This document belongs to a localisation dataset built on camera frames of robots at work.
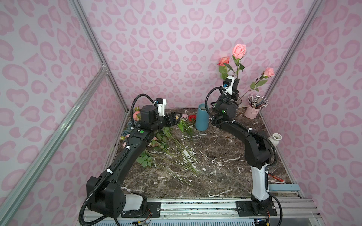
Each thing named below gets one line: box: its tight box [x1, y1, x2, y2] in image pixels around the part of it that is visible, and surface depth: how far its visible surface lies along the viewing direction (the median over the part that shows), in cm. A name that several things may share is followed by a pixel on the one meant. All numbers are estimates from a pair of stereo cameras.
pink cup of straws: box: [245, 93, 270, 120], surface depth 110 cm
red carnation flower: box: [188, 114, 197, 122], surface depth 112 cm
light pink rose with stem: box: [237, 66, 275, 103], surface depth 87 cm
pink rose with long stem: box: [231, 43, 247, 79], surface depth 56 cm
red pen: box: [268, 173, 285, 183], surface depth 86 cm
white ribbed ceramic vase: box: [268, 132, 283, 147], surface depth 84 cm
